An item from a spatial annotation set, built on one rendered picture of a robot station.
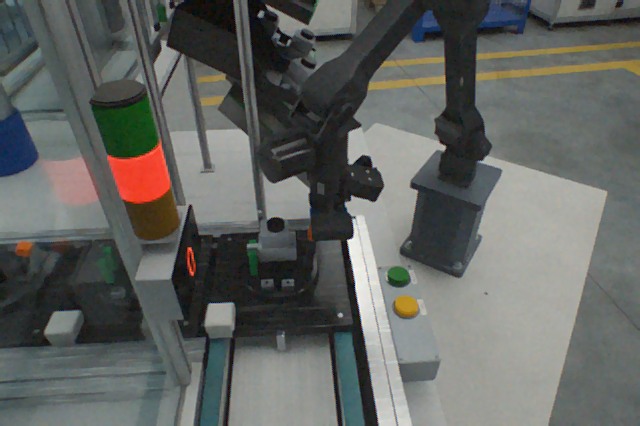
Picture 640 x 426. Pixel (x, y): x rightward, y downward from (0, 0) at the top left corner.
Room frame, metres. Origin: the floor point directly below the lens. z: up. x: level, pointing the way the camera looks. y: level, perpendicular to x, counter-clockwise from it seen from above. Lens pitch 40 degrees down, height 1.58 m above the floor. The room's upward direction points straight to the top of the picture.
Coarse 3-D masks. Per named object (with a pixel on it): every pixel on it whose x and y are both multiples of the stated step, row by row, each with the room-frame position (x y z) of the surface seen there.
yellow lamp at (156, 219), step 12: (168, 192) 0.37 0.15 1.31; (132, 204) 0.35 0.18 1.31; (144, 204) 0.35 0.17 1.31; (156, 204) 0.35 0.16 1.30; (168, 204) 0.36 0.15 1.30; (132, 216) 0.35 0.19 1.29; (144, 216) 0.35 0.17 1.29; (156, 216) 0.35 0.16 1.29; (168, 216) 0.36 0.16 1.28; (132, 228) 0.35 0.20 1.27; (144, 228) 0.35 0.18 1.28; (156, 228) 0.35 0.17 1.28; (168, 228) 0.35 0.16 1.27
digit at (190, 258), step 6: (186, 240) 0.38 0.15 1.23; (186, 246) 0.37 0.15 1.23; (192, 246) 0.39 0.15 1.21; (186, 252) 0.37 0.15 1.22; (192, 252) 0.39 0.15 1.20; (186, 258) 0.36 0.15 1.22; (192, 258) 0.38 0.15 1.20; (186, 264) 0.35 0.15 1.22; (192, 264) 0.38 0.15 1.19; (186, 270) 0.35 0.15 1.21; (192, 270) 0.37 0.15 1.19; (192, 276) 0.36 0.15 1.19; (192, 282) 0.36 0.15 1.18; (192, 288) 0.35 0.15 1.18
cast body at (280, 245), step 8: (264, 224) 0.57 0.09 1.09; (272, 224) 0.56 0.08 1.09; (280, 224) 0.56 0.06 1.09; (288, 224) 0.59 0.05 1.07; (264, 232) 0.55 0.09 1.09; (272, 232) 0.55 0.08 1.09; (280, 232) 0.55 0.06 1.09; (288, 232) 0.56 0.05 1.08; (264, 240) 0.55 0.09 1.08; (272, 240) 0.55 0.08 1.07; (280, 240) 0.55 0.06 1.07; (288, 240) 0.55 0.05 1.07; (248, 248) 0.56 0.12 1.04; (256, 248) 0.56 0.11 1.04; (264, 248) 0.55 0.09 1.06; (272, 248) 0.55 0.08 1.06; (280, 248) 0.55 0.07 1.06; (288, 248) 0.55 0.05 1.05; (264, 256) 0.54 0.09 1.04; (272, 256) 0.55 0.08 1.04; (280, 256) 0.55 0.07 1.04; (288, 256) 0.55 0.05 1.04; (296, 256) 0.55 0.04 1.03
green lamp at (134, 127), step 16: (144, 96) 0.37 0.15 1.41; (96, 112) 0.35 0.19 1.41; (112, 112) 0.35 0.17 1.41; (128, 112) 0.35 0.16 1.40; (144, 112) 0.36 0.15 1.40; (112, 128) 0.35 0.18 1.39; (128, 128) 0.35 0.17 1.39; (144, 128) 0.36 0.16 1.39; (112, 144) 0.35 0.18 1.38; (128, 144) 0.35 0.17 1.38; (144, 144) 0.35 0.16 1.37
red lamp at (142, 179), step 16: (160, 144) 0.38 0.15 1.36; (112, 160) 0.35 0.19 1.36; (128, 160) 0.35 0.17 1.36; (144, 160) 0.35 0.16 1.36; (160, 160) 0.37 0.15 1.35; (128, 176) 0.35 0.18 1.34; (144, 176) 0.35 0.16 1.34; (160, 176) 0.36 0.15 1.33; (128, 192) 0.35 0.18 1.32; (144, 192) 0.35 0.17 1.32; (160, 192) 0.36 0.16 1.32
